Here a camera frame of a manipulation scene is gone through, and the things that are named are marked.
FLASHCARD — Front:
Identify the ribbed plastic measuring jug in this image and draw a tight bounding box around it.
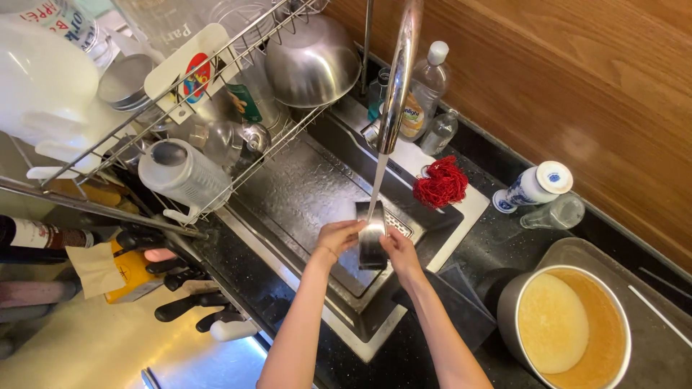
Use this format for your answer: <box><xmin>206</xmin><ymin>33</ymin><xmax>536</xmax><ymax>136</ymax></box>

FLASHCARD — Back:
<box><xmin>138</xmin><ymin>138</ymin><xmax>233</xmax><ymax>225</ymax></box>

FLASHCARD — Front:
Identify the black handled knife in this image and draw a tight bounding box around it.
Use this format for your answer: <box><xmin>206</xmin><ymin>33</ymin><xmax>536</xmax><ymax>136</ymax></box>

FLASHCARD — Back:
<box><xmin>145</xmin><ymin>258</ymin><xmax>202</xmax><ymax>292</ymax></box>
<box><xmin>154</xmin><ymin>292</ymin><xmax>230</xmax><ymax>323</ymax></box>
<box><xmin>195</xmin><ymin>309</ymin><xmax>241</xmax><ymax>334</ymax></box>

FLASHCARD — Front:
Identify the clear dish soap bottle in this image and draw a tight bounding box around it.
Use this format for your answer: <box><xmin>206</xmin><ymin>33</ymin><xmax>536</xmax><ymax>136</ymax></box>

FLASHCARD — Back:
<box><xmin>399</xmin><ymin>40</ymin><xmax>452</xmax><ymax>143</ymax></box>

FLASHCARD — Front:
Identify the blue white ceramic vase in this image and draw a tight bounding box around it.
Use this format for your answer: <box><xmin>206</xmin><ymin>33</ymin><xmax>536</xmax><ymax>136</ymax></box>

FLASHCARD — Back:
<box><xmin>492</xmin><ymin>160</ymin><xmax>574</xmax><ymax>214</ymax></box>

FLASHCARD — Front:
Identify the person's left hand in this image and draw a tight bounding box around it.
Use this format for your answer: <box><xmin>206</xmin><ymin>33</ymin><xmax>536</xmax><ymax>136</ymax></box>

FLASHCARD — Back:
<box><xmin>316</xmin><ymin>219</ymin><xmax>369</xmax><ymax>265</ymax></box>

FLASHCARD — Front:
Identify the white cutting board red print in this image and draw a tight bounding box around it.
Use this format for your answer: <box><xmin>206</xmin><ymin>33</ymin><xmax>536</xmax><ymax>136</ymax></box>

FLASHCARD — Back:
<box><xmin>144</xmin><ymin>23</ymin><xmax>242</xmax><ymax>125</ymax></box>

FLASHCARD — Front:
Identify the rectangular steel pan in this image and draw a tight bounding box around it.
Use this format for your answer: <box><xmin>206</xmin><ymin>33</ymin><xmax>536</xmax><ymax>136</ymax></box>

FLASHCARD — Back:
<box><xmin>355</xmin><ymin>200</ymin><xmax>389</xmax><ymax>271</ymax></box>

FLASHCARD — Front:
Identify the jar with steel lid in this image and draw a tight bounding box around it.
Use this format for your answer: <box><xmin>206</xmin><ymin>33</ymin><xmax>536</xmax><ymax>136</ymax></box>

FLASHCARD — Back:
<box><xmin>97</xmin><ymin>53</ymin><xmax>158</xmax><ymax>112</ymax></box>

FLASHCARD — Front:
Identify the black cloth mat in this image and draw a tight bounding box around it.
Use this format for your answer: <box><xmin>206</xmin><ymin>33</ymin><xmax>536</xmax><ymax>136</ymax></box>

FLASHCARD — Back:
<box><xmin>392</xmin><ymin>264</ymin><xmax>497</xmax><ymax>353</ymax></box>

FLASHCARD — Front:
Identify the steel sink drain strainer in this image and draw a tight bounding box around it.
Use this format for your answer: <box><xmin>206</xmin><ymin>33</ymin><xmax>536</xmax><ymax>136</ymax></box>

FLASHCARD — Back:
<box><xmin>384</xmin><ymin>208</ymin><xmax>415</xmax><ymax>240</ymax></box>

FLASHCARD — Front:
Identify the small clear plastic bottle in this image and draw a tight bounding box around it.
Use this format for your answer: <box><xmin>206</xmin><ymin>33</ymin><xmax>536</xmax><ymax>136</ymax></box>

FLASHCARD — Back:
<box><xmin>420</xmin><ymin>109</ymin><xmax>460</xmax><ymax>156</ymax></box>

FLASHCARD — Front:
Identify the round cake pan with cake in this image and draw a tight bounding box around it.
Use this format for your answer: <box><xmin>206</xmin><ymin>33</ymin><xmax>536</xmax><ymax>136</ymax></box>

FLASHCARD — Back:
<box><xmin>496</xmin><ymin>265</ymin><xmax>632</xmax><ymax>389</ymax></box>

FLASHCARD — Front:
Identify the green printed packet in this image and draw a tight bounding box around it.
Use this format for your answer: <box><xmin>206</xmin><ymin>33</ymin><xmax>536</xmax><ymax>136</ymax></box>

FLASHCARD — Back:
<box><xmin>226</xmin><ymin>83</ymin><xmax>263</xmax><ymax>123</ymax></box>

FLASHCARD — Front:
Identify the white plastic pitcher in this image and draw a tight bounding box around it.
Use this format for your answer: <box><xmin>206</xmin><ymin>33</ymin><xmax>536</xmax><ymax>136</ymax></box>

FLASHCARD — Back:
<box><xmin>0</xmin><ymin>19</ymin><xmax>136</xmax><ymax>180</ymax></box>

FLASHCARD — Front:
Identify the printed glass jar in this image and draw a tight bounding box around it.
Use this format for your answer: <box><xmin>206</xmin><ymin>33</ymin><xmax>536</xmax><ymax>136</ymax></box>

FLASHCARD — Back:
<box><xmin>11</xmin><ymin>0</ymin><xmax>114</xmax><ymax>68</ymax></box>

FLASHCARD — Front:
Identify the chrome faucet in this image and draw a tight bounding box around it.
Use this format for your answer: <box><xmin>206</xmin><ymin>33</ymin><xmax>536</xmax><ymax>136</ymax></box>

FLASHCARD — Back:
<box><xmin>360</xmin><ymin>0</ymin><xmax>425</xmax><ymax>156</ymax></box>

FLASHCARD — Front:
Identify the white handled knife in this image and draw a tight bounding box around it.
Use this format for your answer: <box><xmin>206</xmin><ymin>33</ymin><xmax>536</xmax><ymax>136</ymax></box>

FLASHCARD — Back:
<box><xmin>210</xmin><ymin>320</ymin><xmax>259</xmax><ymax>342</ymax></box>

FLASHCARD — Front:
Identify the stainless steel sink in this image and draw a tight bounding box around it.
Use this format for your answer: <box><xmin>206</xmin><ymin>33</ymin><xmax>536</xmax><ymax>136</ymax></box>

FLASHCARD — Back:
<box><xmin>213</xmin><ymin>97</ymin><xmax>466</xmax><ymax>364</ymax></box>

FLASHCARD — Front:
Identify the grey baking tray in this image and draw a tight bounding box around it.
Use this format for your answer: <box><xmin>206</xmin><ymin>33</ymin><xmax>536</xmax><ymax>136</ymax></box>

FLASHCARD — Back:
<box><xmin>532</xmin><ymin>237</ymin><xmax>692</xmax><ymax>389</ymax></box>

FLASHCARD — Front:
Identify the person's right hand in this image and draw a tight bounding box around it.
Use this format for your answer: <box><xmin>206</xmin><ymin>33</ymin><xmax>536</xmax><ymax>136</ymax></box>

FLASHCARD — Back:
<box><xmin>379</xmin><ymin>227</ymin><xmax>425</xmax><ymax>280</ymax></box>

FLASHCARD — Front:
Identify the steel mixing bowl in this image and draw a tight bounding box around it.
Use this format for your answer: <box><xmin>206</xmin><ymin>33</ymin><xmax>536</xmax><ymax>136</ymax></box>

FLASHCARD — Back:
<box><xmin>264</xmin><ymin>14</ymin><xmax>362</xmax><ymax>109</ymax></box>

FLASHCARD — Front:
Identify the glass pot lid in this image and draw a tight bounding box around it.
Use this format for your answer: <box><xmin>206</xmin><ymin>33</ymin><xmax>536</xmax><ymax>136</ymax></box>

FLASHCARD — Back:
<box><xmin>189</xmin><ymin>120</ymin><xmax>272</xmax><ymax>168</ymax></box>

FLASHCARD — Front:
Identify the wire dish rack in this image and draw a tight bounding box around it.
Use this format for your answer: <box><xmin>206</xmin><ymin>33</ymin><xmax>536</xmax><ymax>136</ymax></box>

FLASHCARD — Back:
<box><xmin>0</xmin><ymin>0</ymin><xmax>338</xmax><ymax>240</ymax></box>

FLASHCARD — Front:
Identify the red mesh scrubber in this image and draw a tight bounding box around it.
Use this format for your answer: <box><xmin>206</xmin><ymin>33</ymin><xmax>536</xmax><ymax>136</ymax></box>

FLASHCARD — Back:
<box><xmin>412</xmin><ymin>156</ymin><xmax>469</xmax><ymax>210</ymax></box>

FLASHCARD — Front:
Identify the white sink side board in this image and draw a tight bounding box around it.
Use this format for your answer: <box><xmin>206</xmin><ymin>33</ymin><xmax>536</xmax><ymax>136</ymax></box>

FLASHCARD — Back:
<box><xmin>346</xmin><ymin>103</ymin><xmax>491</xmax><ymax>273</ymax></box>

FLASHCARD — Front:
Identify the beige paper sheet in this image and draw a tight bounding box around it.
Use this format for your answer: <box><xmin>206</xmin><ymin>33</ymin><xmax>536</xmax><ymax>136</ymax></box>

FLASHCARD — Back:
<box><xmin>65</xmin><ymin>241</ymin><xmax>127</xmax><ymax>300</ymax></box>

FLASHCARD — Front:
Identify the dark wine bottle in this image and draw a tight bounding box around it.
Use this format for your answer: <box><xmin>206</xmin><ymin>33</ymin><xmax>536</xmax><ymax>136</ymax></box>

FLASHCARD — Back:
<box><xmin>0</xmin><ymin>214</ymin><xmax>102</xmax><ymax>264</ymax></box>

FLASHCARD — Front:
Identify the clear drinking glass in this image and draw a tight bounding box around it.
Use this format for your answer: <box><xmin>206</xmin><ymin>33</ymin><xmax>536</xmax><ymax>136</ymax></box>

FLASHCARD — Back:
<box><xmin>520</xmin><ymin>194</ymin><xmax>586</xmax><ymax>230</ymax></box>

